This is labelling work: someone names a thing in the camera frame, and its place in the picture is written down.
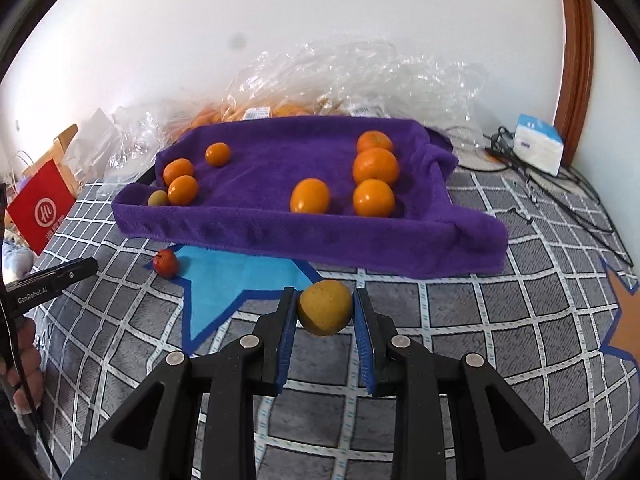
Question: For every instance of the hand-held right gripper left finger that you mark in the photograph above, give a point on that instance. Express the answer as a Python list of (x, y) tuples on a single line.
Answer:
[(286, 340)]

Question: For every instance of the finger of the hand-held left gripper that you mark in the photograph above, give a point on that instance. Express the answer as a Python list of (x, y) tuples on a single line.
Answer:
[(50, 282)]

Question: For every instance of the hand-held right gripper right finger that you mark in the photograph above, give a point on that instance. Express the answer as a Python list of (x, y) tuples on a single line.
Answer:
[(364, 345)]

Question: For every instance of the yellow-green fruit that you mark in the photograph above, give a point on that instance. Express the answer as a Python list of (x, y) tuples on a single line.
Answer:
[(325, 307)]

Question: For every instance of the purple towel covered tray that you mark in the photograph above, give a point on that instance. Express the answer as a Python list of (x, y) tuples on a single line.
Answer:
[(280, 240)]

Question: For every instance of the small green fruit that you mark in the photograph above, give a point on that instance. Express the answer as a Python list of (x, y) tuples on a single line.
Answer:
[(157, 198)]

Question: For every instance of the oval orange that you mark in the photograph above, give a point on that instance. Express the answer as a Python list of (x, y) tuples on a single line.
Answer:
[(310, 196)]

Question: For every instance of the round orange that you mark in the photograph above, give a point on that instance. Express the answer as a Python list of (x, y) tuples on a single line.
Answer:
[(373, 199)]

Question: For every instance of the large orange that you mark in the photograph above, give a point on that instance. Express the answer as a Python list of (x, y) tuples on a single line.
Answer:
[(376, 166)]

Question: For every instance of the person's left hand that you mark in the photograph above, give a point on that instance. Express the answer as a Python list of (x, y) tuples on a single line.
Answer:
[(30, 360)]

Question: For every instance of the light grey cloth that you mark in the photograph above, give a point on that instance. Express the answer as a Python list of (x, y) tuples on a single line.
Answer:
[(15, 260)]

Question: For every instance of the red paper bag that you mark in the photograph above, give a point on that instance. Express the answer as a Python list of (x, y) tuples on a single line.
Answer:
[(40, 210)]

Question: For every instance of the small red fruit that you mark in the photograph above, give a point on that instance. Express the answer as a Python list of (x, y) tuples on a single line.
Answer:
[(166, 262)]

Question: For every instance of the grey checked blanket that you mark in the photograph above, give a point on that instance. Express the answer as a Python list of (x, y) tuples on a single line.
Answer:
[(500, 335)]

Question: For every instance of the crumpled clear plastic bag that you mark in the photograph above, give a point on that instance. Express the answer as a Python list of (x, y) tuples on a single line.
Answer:
[(125, 135)]

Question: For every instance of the small mandarin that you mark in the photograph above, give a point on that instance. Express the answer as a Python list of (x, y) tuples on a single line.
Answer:
[(218, 154)]

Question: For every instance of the bagged oranges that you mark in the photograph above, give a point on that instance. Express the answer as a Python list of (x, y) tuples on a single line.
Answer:
[(290, 109)]

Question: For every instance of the black power adapter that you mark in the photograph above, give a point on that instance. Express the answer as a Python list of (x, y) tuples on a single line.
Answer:
[(502, 142)]

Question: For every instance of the white blue tissue pack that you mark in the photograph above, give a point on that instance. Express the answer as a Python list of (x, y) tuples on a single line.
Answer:
[(540, 145)]

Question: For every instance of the large clear plastic bag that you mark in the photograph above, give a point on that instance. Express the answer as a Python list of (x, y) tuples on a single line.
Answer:
[(360, 75)]

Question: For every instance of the wooden door frame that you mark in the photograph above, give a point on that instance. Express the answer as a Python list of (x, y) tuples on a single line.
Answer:
[(575, 60)]

